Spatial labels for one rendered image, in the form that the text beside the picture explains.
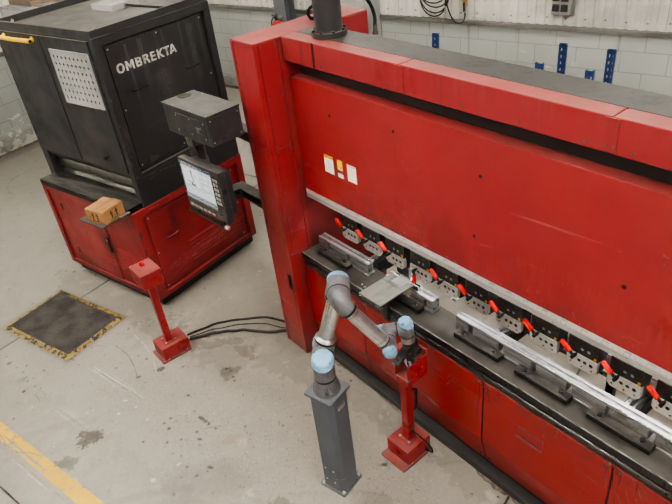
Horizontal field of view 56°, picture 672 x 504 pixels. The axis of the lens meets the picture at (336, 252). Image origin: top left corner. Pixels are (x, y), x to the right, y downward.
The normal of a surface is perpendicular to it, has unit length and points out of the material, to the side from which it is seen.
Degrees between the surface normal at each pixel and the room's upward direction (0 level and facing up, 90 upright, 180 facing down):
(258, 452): 0
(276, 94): 90
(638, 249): 90
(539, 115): 90
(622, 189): 90
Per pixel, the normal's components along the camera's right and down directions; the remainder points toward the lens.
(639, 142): -0.77, 0.42
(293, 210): 0.63, 0.37
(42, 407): -0.11, -0.83
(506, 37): -0.59, 0.50
